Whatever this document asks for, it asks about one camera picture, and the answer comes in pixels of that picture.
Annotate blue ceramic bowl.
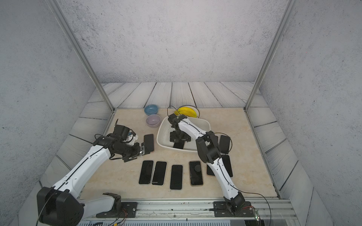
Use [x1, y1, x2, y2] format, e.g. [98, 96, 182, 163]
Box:
[144, 104, 159, 115]

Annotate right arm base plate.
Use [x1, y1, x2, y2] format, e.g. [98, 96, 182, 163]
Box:
[208, 201, 255, 218]

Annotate left metal frame post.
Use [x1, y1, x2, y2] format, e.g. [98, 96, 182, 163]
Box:
[46, 0, 115, 113]

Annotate black phone grey case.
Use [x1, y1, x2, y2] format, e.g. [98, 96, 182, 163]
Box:
[222, 155, 233, 178]

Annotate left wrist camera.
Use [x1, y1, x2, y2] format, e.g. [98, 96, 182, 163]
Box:
[112, 125, 138, 146]

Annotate plate with yellow bananas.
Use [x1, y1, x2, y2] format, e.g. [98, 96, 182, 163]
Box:
[174, 105, 200, 118]

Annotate purple ceramic bowl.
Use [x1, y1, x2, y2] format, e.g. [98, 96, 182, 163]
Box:
[146, 115, 161, 128]

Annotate black phone red case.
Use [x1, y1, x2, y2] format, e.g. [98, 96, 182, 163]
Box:
[143, 134, 155, 154]

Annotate white plastic storage box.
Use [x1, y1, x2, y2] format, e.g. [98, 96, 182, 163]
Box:
[156, 117, 211, 153]

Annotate black phone pink case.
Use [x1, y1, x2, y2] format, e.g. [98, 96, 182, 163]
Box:
[189, 161, 203, 186]

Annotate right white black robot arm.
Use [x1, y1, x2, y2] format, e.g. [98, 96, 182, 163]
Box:
[168, 114, 246, 216]

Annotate black phone light blue case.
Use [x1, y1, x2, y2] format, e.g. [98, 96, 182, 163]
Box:
[139, 160, 154, 185]

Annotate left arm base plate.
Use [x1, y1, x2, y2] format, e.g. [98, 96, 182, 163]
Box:
[96, 202, 138, 218]

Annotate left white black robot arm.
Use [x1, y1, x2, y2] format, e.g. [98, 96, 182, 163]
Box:
[37, 134, 154, 226]

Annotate aluminium mounting rail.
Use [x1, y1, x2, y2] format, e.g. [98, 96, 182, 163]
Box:
[65, 198, 300, 226]

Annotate black phone dark case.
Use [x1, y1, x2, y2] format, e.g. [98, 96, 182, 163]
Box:
[170, 165, 183, 190]

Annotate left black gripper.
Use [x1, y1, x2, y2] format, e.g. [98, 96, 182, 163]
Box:
[116, 141, 152, 162]

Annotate black phone white case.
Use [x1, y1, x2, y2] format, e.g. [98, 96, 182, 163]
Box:
[151, 161, 167, 186]

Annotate right metal frame post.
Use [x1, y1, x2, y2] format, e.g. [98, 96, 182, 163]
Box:
[244, 0, 297, 112]

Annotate metal frame post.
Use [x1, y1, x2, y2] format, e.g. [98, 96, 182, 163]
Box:
[244, 0, 297, 112]
[46, 0, 115, 113]

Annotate black phone cream case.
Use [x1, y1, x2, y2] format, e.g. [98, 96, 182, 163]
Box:
[206, 165, 215, 176]

